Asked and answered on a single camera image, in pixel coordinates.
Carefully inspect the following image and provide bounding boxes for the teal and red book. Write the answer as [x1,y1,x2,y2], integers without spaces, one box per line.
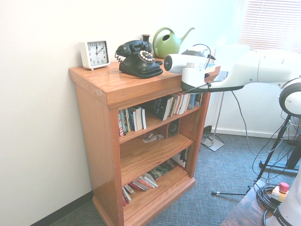
[204,63,221,74]

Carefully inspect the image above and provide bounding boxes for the white paged blue book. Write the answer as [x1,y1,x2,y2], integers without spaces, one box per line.
[140,107,147,130]

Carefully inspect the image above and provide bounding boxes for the black Why We Sleep book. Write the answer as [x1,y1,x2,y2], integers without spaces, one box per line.
[141,96,172,121]

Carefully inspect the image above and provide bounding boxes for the dark blue paperback book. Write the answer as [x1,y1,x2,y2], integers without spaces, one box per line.
[134,106,143,131]

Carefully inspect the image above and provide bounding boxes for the dark cover paperback book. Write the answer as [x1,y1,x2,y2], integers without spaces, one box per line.
[128,107,137,132]

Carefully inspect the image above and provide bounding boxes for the brown spine paperback book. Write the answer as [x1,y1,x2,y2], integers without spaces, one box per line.
[168,96,175,117]

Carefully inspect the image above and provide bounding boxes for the loose paper cards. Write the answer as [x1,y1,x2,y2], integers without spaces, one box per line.
[142,133,165,143]

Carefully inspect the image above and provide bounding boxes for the green spine paperback book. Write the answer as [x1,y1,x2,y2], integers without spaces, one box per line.
[123,108,131,134]

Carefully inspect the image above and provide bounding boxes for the cream paperback book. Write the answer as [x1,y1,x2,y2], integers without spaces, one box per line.
[173,94,180,116]

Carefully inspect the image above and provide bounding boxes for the small wooden speaker box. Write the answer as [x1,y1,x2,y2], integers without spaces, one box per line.
[164,118,181,139]

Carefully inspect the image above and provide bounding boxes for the red and white spine book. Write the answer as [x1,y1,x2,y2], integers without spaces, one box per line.
[118,110,126,137]

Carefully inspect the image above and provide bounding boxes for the wooden bookshelf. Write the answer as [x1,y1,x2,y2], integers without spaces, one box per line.
[68,55,222,226]

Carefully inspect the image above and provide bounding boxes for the red edged white book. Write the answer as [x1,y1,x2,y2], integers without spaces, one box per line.
[176,92,187,115]

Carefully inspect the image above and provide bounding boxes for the blue hardcover book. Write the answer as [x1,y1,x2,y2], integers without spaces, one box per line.
[189,93,198,110]

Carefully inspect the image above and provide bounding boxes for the black vintage rotary telephone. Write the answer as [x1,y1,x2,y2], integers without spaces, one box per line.
[114,40,164,79]

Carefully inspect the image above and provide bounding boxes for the black and white picture book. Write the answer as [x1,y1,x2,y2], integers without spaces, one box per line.
[171,147,189,170]

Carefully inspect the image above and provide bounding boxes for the large dark green book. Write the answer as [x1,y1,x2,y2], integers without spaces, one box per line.
[147,161,178,181]

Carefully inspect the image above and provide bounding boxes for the green watering can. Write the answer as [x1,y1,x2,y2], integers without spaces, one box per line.
[152,27,195,59]

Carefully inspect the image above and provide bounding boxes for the white lying paperback book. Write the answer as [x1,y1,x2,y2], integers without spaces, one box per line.
[138,173,159,189]

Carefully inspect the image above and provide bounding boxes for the dark ceramic vase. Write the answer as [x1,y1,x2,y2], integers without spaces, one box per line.
[141,34,152,51]

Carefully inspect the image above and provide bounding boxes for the red lying paperback book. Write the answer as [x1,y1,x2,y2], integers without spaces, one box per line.
[128,180,151,192]

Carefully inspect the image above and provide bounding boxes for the white square alarm clock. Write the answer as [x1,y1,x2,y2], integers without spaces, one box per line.
[79,40,111,71]

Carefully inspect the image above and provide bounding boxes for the red white leaning book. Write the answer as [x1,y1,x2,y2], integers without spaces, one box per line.
[122,185,136,207]

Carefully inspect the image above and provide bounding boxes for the white floor lamp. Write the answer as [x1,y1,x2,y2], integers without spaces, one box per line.
[200,44,250,153]

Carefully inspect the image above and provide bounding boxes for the window blinds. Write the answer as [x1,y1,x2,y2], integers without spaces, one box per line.
[238,0,301,52]

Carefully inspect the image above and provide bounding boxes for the black furniture leg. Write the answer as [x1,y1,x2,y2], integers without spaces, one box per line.
[287,141,301,169]

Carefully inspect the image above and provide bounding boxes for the yellow emergency stop button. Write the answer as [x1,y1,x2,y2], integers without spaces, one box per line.
[271,182,290,203]

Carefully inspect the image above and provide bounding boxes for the black camera tripod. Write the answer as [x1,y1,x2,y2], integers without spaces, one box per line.
[211,115,301,196]

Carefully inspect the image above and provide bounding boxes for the coiled black cable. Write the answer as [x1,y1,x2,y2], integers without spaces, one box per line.
[257,184,284,210]

